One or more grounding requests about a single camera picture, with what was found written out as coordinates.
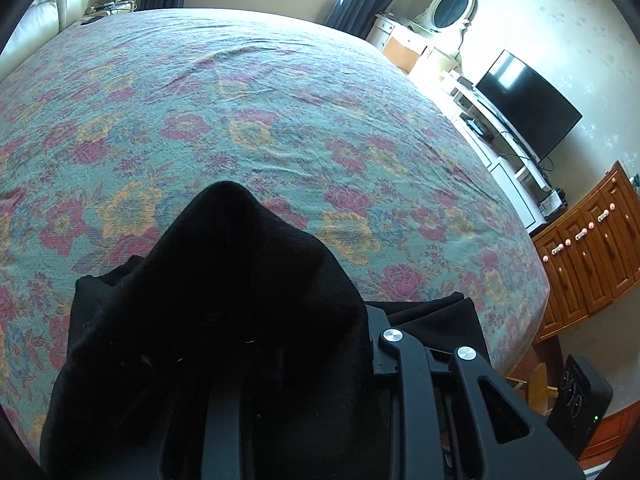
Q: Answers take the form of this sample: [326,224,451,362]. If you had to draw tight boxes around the black flat television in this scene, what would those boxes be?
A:
[475,50,583,161]

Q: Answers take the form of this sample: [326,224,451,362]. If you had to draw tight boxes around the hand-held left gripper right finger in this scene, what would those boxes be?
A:
[367,305,586,480]

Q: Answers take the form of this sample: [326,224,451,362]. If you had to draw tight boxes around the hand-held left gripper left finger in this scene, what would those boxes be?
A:
[202,380,246,480]

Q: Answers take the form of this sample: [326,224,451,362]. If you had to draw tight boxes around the tangle of cables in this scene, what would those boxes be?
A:
[85,2,136,15]

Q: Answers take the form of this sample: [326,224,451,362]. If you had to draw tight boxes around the black pants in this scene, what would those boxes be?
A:
[39,180,493,480]

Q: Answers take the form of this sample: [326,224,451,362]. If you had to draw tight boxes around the brown wooden cabinet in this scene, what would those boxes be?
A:
[530,161,640,343]

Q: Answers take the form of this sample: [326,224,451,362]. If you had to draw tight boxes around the silver media device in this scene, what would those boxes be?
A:
[539,189,568,220]

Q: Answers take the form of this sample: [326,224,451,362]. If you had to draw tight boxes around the oval white vanity mirror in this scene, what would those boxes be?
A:
[425,0,473,36]

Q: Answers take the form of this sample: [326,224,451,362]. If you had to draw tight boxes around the white television stand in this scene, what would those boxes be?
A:
[442,70,568,233]

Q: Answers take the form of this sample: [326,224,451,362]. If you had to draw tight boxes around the cream dresser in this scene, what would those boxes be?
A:
[367,12,463,78]

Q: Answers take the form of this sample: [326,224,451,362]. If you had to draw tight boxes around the bed with floral blanket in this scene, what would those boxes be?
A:
[0,7,553,461]

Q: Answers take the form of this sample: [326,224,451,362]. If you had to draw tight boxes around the small wooden stool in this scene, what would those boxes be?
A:
[507,364,560,417]

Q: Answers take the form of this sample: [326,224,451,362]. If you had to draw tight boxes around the black floor speaker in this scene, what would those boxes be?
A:
[545,355,613,461]

